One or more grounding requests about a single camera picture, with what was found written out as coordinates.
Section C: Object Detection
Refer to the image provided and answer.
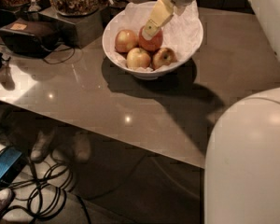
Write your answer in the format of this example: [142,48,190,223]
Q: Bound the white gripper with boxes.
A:
[142,0,195,40]

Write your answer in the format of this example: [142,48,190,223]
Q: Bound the red apple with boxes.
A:
[138,28,163,52]

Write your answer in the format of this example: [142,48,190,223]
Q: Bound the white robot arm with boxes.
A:
[203,0,280,224]

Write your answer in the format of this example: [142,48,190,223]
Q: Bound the white bowl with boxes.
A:
[101,0,204,81]

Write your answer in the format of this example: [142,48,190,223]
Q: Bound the right yellow-red apple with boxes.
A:
[152,48,177,70]

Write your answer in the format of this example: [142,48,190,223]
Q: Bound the yellow-red apple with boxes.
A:
[115,29,138,53]
[152,48,177,70]

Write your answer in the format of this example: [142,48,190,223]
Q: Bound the left yellow-red apple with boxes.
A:
[115,29,138,53]

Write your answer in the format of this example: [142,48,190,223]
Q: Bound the front yellow apple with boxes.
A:
[126,48,151,70]

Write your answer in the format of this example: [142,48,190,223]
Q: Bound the white paper liner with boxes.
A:
[107,0,201,73]

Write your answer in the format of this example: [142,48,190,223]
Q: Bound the grey metal box stand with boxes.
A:
[39,7,104,49]

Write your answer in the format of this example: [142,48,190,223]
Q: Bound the metal scoop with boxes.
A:
[28,0,41,12]

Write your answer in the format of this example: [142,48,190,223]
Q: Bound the black device with label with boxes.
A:
[0,19,60,58]

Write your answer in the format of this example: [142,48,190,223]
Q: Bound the grey shoe right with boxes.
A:
[73,132,91,163]

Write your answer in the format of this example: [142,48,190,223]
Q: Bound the grey shoe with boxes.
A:
[73,132,91,163]
[30,131,55,163]

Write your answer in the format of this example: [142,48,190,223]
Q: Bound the grey shoe left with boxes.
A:
[30,131,55,163]

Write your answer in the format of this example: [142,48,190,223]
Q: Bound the blue box on floor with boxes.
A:
[0,147,22,185]

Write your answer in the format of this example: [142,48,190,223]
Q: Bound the white shoe bottom left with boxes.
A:
[0,189,13,212]

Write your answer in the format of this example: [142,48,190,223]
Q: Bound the black cables on floor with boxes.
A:
[0,147,92,224]

